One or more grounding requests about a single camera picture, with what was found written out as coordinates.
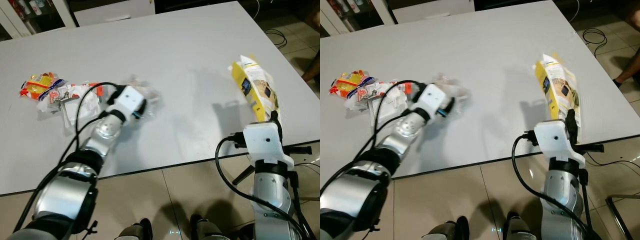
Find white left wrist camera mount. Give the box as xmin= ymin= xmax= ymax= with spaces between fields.
xmin=105 ymin=85 xmax=147 ymax=121
xmin=411 ymin=83 xmax=451 ymax=121

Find floor fan metal stand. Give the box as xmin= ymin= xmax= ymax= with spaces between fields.
xmin=605 ymin=194 xmax=640 ymax=240

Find black table leg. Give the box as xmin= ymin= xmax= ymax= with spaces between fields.
xmin=231 ymin=164 xmax=257 ymax=187

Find seated person black shorts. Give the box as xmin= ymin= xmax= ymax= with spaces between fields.
xmin=301 ymin=50 xmax=321 ymax=83
xmin=612 ymin=54 xmax=640 ymax=88

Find clear plastic food container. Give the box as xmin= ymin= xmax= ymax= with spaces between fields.
xmin=367 ymin=92 xmax=411 ymax=131
xmin=59 ymin=92 xmax=103 ymax=135

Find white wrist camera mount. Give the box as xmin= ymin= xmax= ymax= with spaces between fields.
xmin=411 ymin=83 xmax=451 ymax=121
xmin=243 ymin=121 xmax=296 ymax=173
xmin=533 ymin=120 xmax=587 ymax=168
xmin=105 ymin=85 xmax=147 ymax=121

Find crumpled white tissue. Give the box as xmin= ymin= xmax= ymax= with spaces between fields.
xmin=36 ymin=97 xmax=62 ymax=114
xmin=345 ymin=95 xmax=371 ymax=112

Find clear plastic bag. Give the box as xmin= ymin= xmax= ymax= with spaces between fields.
xmin=431 ymin=72 xmax=471 ymax=118
xmin=122 ymin=74 xmax=162 ymax=122

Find white metal shelf rack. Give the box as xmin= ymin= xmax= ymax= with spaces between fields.
xmin=320 ymin=0 xmax=396 ymax=36
xmin=0 ymin=0 xmax=76 ymax=40

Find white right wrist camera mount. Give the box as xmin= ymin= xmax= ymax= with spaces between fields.
xmin=243 ymin=121 xmax=296 ymax=173
xmin=533 ymin=120 xmax=587 ymax=168

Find red white wrapper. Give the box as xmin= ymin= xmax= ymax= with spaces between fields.
xmin=360 ymin=80 xmax=413 ymax=101
xmin=49 ymin=81 xmax=105 ymax=103

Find robot leg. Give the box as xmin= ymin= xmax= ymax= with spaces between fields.
xmin=502 ymin=211 xmax=536 ymax=240
xmin=424 ymin=215 xmax=470 ymax=240
xmin=190 ymin=214 xmax=226 ymax=240
xmin=115 ymin=217 xmax=153 ymax=240

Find robot left leg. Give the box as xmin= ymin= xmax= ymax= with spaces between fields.
xmin=115 ymin=217 xmax=153 ymax=240
xmin=424 ymin=215 xmax=470 ymax=240

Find orange yellow snack bag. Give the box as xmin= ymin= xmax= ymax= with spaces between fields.
xmin=19 ymin=72 xmax=67 ymax=102
xmin=328 ymin=71 xmax=377 ymax=100

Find coiled black floor cable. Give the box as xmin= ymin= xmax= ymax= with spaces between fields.
xmin=581 ymin=27 xmax=608 ymax=47
xmin=264 ymin=28 xmax=289 ymax=49

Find robot right leg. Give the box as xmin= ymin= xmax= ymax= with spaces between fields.
xmin=190 ymin=214 xmax=226 ymax=240
xmin=502 ymin=211 xmax=536 ymax=240

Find yellow white snack bag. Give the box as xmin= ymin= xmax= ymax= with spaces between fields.
xmin=229 ymin=54 xmax=284 ymax=142
xmin=534 ymin=52 xmax=583 ymax=143

